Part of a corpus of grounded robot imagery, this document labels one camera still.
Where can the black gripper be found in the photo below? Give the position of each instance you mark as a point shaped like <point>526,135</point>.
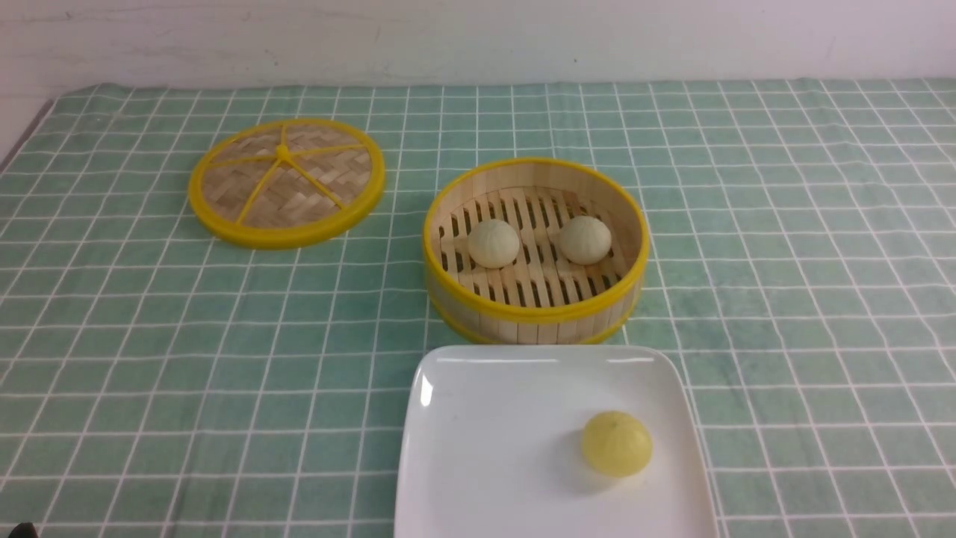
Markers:
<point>23,530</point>

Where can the white steamed bun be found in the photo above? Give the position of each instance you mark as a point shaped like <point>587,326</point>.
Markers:
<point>585,240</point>
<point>493,244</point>

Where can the white square plate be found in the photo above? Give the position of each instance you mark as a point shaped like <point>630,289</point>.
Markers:
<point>491,446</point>

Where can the yellow steamed bun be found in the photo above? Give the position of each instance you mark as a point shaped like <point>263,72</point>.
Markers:
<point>616,444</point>

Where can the green checkered tablecloth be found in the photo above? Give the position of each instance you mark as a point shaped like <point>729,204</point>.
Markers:
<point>158,383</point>

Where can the yellow bamboo steamer lid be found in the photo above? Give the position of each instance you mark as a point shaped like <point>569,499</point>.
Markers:
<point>287,184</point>

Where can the yellow bamboo steamer basket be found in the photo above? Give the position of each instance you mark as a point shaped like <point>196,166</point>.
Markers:
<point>541,297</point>

